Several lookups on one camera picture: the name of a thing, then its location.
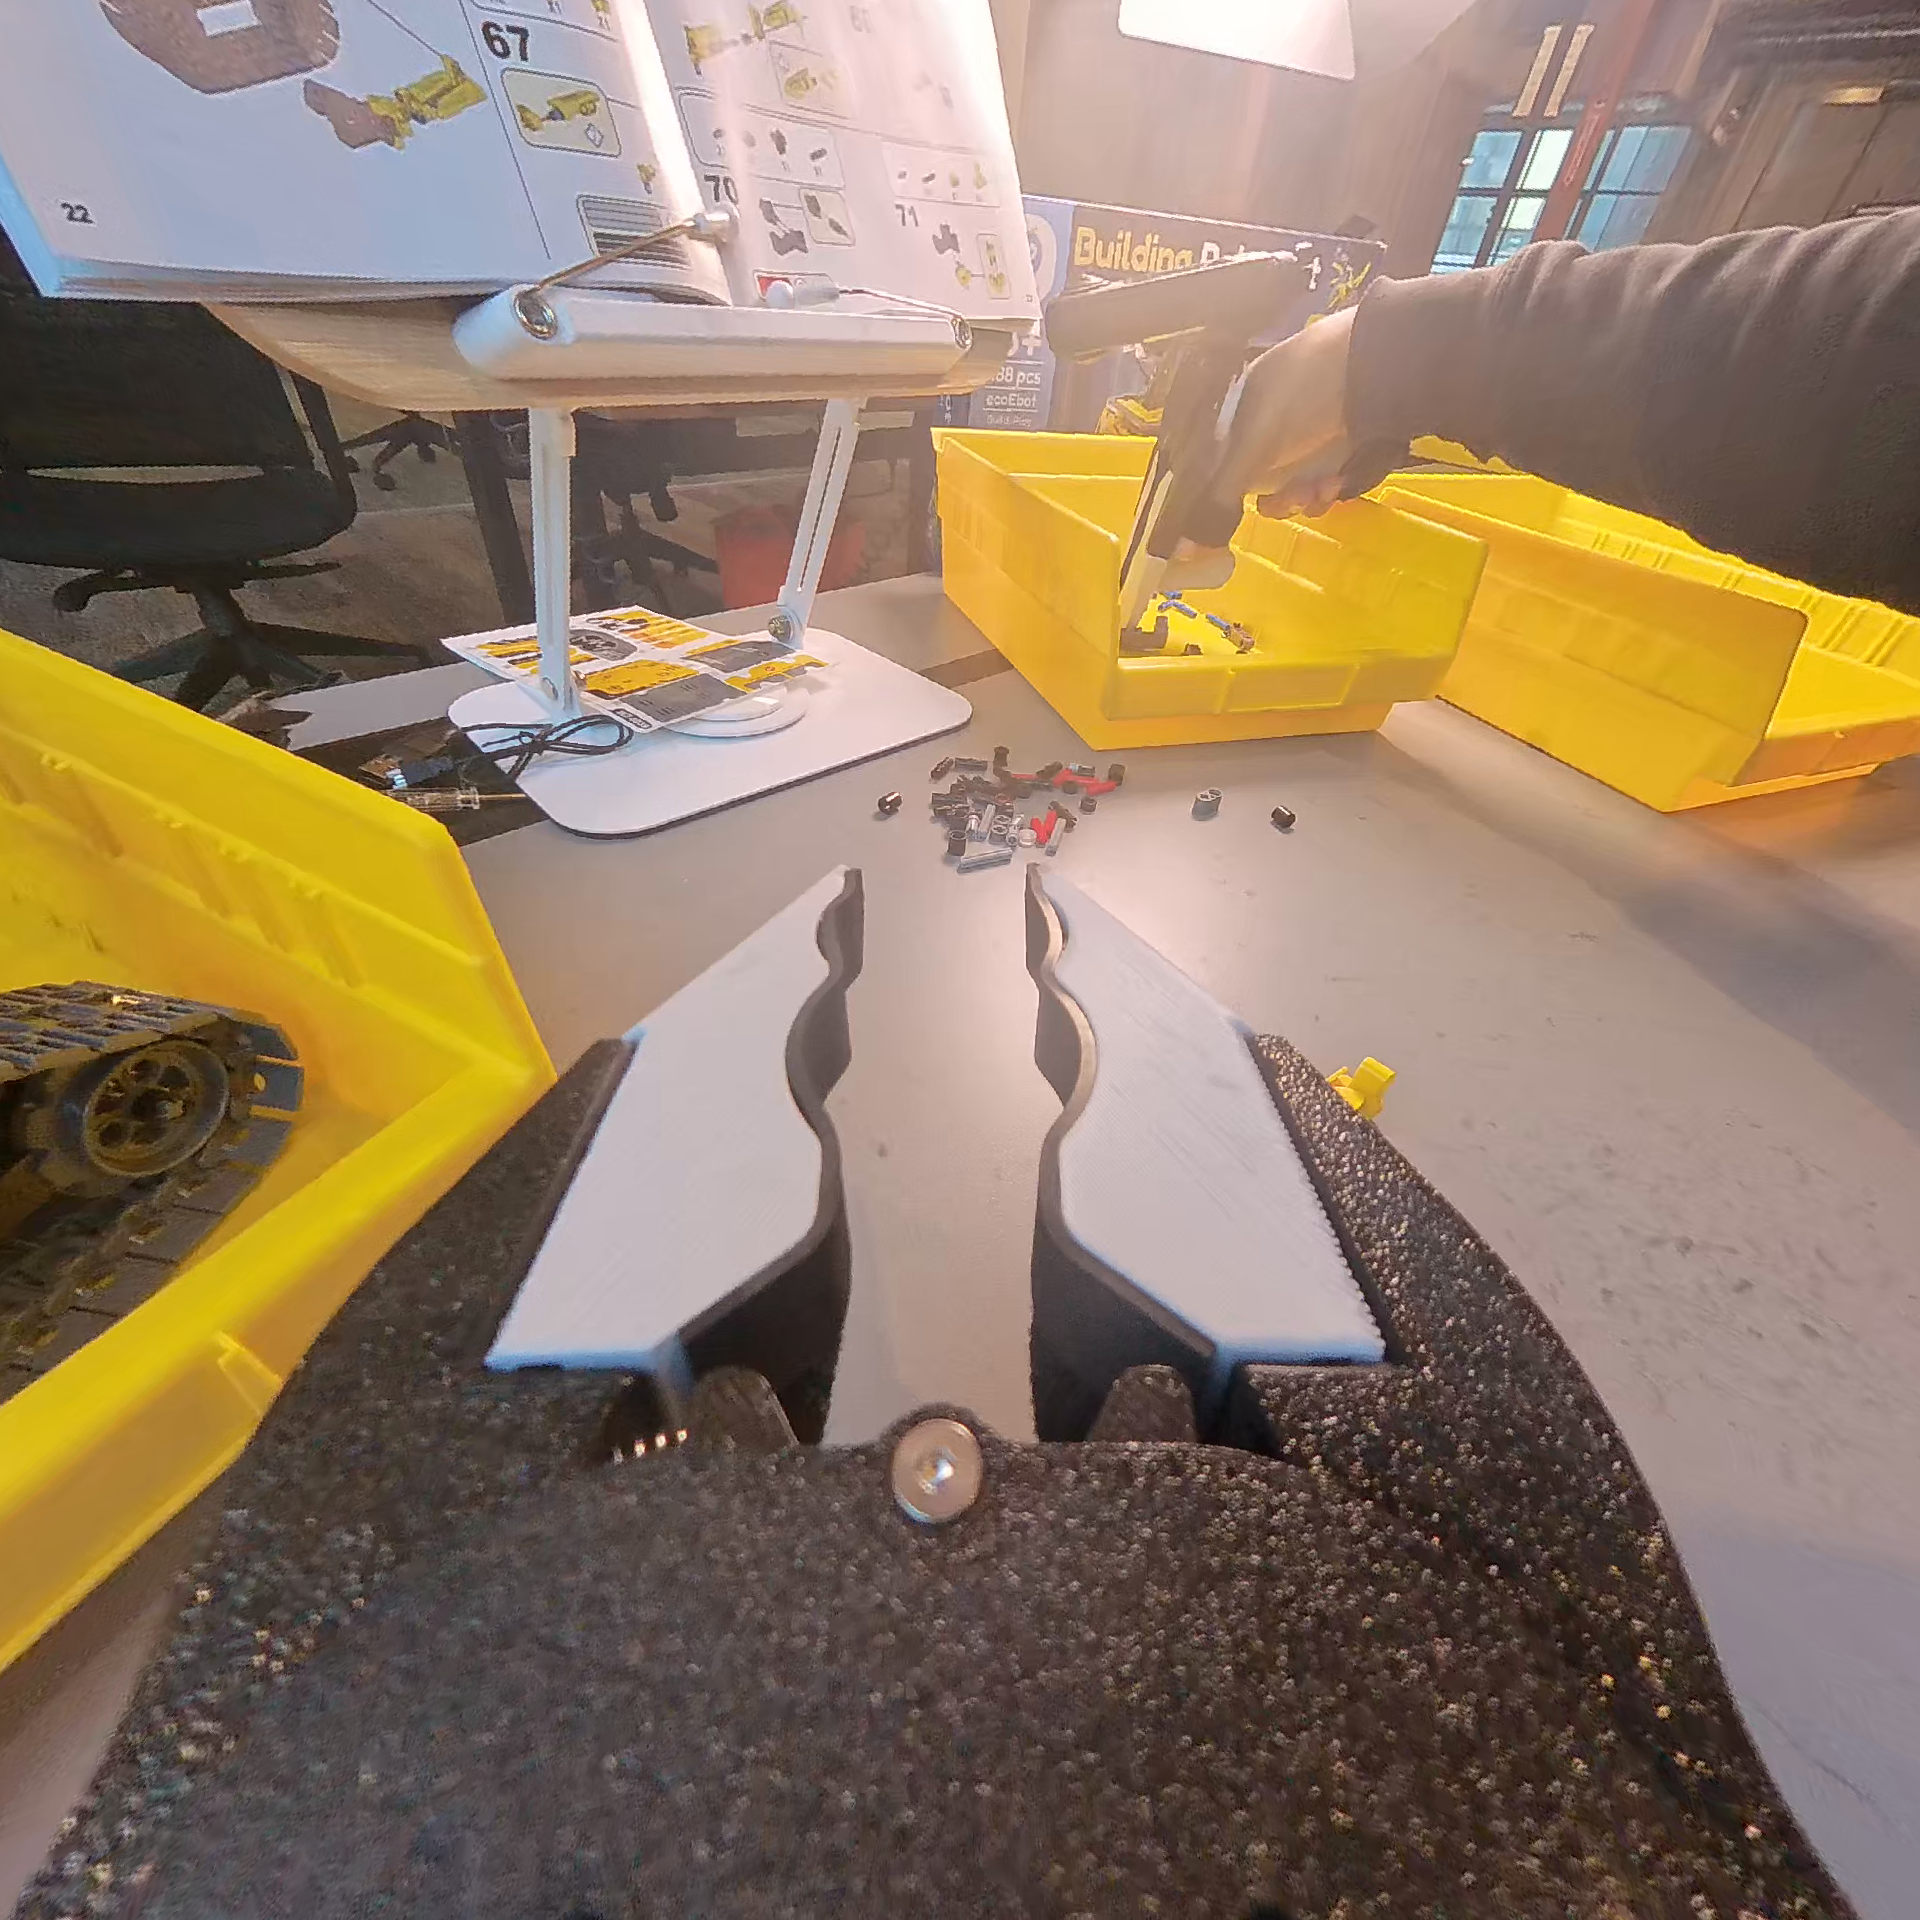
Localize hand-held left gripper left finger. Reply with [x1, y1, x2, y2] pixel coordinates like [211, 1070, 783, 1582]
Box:
[484, 865, 869, 1377]

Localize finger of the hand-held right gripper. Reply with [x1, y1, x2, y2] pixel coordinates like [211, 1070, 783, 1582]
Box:
[1117, 450, 1180, 656]

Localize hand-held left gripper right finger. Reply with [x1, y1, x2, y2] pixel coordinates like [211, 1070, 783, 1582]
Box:
[1023, 862, 1387, 1368]

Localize blue black bricks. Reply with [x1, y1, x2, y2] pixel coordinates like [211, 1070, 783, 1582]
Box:
[1126, 591, 1263, 659]

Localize yellow bin with parts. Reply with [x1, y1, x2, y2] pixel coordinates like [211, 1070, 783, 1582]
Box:
[931, 427, 1490, 752]

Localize person's right forearm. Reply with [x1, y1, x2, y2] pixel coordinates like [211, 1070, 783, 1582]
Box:
[1342, 209, 1920, 619]

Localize grey desk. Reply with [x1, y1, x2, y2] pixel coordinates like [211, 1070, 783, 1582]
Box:
[270, 569, 1920, 1920]

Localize person's right hand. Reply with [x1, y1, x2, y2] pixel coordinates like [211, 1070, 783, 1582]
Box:
[1222, 311, 1413, 519]

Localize toy kit cardboard box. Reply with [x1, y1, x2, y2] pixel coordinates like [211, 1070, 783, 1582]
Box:
[938, 194, 1389, 442]

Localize pile of small toy parts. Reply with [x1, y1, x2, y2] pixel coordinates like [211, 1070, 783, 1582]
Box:
[927, 752, 1129, 876]

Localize white rounded board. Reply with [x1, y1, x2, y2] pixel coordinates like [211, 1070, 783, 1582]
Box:
[449, 625, 977, 839]

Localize red crate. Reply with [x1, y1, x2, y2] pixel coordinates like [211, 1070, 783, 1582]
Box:
[710, 504, 875, 614]

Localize bright light panel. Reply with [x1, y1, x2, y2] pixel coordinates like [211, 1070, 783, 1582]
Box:
[1114, 0, 1359, 88]

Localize building window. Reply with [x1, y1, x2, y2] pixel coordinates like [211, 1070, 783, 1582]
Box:
[1430, 123, 1701, 274]

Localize white book stand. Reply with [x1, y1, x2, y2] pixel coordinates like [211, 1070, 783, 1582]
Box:
[211, 281, 1023, 711]

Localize printed sticker sheet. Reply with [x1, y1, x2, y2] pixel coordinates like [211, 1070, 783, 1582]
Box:
[439, 607, 837, 738]

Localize empty yellow storage bin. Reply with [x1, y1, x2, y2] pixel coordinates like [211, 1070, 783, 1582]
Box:
[1377, 434, 1920, 816]

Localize yellow tracked toy vehicle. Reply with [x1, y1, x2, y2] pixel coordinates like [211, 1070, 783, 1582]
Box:
[0, 984, 308, 1403]

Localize yellow bin with toy vehicle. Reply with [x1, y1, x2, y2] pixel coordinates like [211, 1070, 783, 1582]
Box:
[0, 632, 559, 1674]

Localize black office chair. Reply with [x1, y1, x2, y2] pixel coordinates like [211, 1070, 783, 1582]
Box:
[0, 287, 441, 711]

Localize open instruction booklet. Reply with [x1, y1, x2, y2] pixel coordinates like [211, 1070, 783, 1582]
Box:
[0, 0, 1047, 328]

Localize black cable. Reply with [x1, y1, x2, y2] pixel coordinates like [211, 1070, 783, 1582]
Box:
[359, 711, 635, 793]

